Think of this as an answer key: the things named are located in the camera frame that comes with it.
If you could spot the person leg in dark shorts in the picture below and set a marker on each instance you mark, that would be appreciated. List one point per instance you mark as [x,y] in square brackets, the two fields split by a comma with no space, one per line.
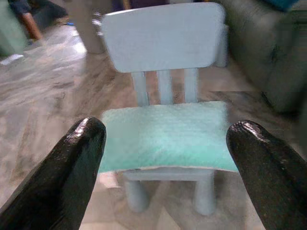
[31,26]

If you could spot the teal fleece pillow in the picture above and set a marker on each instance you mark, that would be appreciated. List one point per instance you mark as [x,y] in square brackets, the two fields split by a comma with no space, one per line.
[165,136]

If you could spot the light blue child chair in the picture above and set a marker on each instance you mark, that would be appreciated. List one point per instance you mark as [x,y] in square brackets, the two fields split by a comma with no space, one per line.
[163,36]

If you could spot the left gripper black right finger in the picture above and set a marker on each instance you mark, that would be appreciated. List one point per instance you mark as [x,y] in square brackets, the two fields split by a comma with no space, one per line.
[273,177]

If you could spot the green leather sofa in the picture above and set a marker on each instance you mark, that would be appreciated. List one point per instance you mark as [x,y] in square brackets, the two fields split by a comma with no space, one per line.
[268,52]

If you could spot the purple sofa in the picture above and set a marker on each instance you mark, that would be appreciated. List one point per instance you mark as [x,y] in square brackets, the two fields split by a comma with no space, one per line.
[148,3]

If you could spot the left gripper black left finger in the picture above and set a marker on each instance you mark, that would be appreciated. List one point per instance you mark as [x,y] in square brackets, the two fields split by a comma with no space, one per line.
[60,179]

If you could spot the white paper sheet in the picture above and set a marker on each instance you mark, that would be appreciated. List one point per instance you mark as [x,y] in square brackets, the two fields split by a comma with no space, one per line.
[10,60]

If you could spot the green storage box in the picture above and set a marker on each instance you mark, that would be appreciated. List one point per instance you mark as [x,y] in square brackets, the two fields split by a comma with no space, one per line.
[10,31]

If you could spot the blue hard suitcase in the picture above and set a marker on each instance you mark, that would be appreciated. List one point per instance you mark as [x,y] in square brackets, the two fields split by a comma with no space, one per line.
[287,4]

